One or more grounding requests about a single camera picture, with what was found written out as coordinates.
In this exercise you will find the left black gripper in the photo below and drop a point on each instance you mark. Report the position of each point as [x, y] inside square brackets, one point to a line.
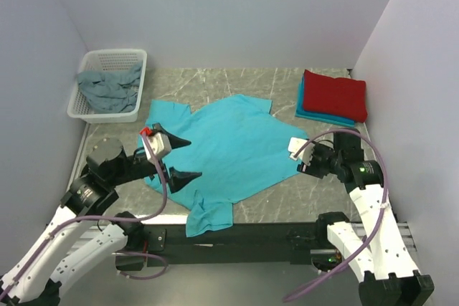
[178, 178]

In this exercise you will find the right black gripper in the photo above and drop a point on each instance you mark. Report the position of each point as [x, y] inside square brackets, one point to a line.
[311, 169]

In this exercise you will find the light blue t-shirt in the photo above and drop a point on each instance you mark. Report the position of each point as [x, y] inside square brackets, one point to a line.
[239, 148]

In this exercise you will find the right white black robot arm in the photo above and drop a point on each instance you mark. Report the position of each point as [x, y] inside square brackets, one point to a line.
[381, 262]

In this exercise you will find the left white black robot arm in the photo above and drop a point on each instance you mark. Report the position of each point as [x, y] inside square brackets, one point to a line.
[80, 235]

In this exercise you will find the folded teal t-shirt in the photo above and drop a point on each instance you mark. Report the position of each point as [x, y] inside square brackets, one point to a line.
[321, 117]

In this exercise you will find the folded red t-shirt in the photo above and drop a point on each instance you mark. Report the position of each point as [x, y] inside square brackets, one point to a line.
[339, 96]

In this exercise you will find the grey-blue crumpled t-shirt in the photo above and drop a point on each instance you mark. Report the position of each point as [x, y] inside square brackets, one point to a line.
[113, 91]

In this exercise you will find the white plastic laundry basket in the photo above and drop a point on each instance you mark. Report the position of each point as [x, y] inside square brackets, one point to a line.
[106, 60]

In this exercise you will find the black base crossbar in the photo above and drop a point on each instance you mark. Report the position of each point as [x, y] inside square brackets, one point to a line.
[241, 243]

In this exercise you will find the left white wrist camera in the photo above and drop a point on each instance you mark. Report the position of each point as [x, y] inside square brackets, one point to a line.
[156, 141]

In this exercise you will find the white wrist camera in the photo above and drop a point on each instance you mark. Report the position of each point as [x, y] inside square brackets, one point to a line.
[156, 141]
[300, 150]

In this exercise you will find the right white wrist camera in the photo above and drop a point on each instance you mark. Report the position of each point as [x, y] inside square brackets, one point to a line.
[300, 150]

